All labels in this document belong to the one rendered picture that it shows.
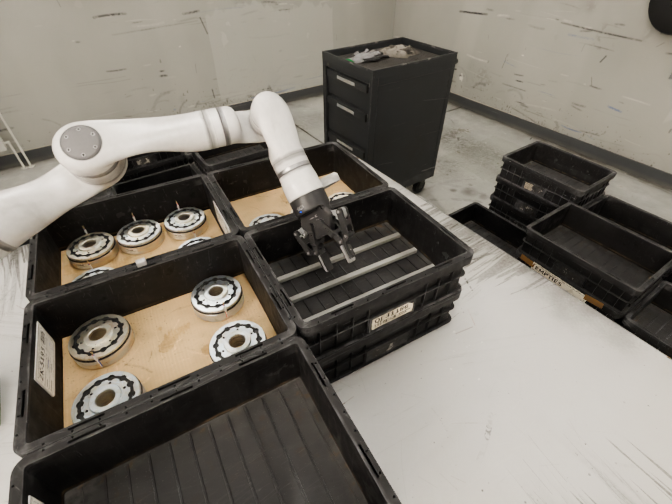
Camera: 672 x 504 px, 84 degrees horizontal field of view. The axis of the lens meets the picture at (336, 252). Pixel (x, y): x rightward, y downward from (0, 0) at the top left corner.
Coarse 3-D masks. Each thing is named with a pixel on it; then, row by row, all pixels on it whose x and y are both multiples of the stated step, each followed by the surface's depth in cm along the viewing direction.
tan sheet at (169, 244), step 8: (208, 216) 102; (160, 224) 100; (208, 224) 100; (216, 224) 100; (208, 232) 97; (216, 232) 97; (168, 240) 95; (176, 240) 95; (184, 240) 95; (120, 248) 92; (160, 248) 92; (168, 248) 92; (176, 248) 92; (64, 256) 90; (120, 256) 90; (128, 256) 90; (136, 256) 90; (144, 256) 90; (152, 256) 90; (64, 264) 88; (112, 264) 88; (120, 264) 88; (64, 272) 86; (72, 272) 86; (80, 272) 86; (64, 280) 84; (72, 280) 84
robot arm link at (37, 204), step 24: (120, 168) 66; (0, 192) 59; (24, 192) 61; (48, 192) 63; (72, 192) 64; (96, 192) 67; (0, 216) 57; (24, 216) 59; (48, 216) 62; (0, 240) 57; (24, 240) 61
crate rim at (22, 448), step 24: (240, 240) 79; (72, 288) 69; (264, 288) 69; (24, 312) 64; (24, 336) 61; (288, 336) 61; (24, 360) 57; (24, 384) 54; (168, 384) 54; (24, 408) 52; (120, 408) 52; (24, 432) 49; (72, 432) 49; (24, 456) 48
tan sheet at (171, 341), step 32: (128, 320) 76; (160, 320) 76; (192, 320) 76; (224, 320) 76; (256, 320) 76; (64, 352) 70; (128, 352) 70; (160, 352) 70; (192, 352) 70; (64, 384) 65; (160, 384) 65; (64, 416) 61
